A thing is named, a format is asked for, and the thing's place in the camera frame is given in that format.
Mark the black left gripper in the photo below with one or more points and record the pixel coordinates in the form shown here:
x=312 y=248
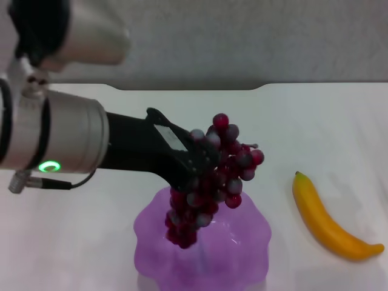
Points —
x=145 y=148

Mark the dark red grape bunch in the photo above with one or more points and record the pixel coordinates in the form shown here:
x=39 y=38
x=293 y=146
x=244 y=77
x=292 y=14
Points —
x=212 y=182

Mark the yellow plastic banana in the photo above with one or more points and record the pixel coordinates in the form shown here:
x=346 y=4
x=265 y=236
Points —
x=321 y=224

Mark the purple wavy plastic plate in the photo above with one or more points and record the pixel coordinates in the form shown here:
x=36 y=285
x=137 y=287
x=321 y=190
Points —
x=242 y=242

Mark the silver camera mount bracket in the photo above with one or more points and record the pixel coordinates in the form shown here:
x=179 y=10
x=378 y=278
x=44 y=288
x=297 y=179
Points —
x=28 y=77

